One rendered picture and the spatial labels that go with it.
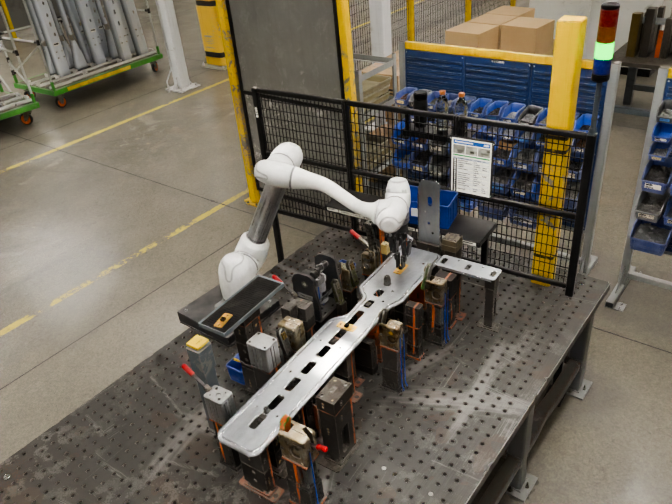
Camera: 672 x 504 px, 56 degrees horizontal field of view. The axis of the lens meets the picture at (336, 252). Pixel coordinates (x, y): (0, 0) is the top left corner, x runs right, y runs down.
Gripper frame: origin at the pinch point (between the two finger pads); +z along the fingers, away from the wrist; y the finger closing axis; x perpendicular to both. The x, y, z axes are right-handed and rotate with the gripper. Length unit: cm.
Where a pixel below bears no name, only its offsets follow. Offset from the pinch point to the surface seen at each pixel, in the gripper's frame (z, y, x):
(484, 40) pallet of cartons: 9, -120, 394
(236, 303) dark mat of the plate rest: -11, -36, -71
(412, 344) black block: 27.1, 16.6, -21.3
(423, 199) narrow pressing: -18.4, -1.6, 26.6
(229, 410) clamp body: 5, -12, -106
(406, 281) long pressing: 4.9, 6.7, -7.2
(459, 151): -32, 4, 54
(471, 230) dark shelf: 2.0, 16.8, 41.5
